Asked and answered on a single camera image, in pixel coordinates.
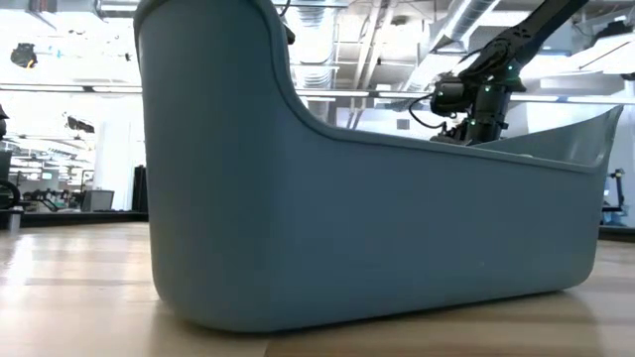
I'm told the white building column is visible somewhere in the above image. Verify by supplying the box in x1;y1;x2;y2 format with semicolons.
93;121;145;212

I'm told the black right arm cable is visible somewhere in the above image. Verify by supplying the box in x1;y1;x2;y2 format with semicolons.
407;92;450;131

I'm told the long ceiling light strip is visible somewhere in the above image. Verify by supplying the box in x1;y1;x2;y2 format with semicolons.
0;82;635;105

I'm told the teal plastic bin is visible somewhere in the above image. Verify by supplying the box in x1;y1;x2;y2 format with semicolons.
132;0;625;334

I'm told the grey background box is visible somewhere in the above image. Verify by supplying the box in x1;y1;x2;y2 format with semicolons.
80;188;115;213

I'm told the black background stand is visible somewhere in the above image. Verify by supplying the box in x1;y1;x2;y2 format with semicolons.
602;168;627;227

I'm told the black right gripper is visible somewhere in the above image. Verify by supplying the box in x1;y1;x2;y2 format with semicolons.
430;88;510;147

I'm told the small silver cylinder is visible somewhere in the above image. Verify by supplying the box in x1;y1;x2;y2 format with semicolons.
6;205;24;234

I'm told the black background cabinet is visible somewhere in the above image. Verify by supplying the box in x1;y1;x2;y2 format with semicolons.
131;165;149;213

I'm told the ribbed silver ventilation duct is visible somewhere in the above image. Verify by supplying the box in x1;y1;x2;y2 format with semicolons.
292;0;338;125

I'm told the smooth silver ventilation duct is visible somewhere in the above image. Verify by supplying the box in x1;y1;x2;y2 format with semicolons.
396;0;502;95

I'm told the black ceiling cable reel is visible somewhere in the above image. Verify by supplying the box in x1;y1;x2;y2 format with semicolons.
9;43;39;69

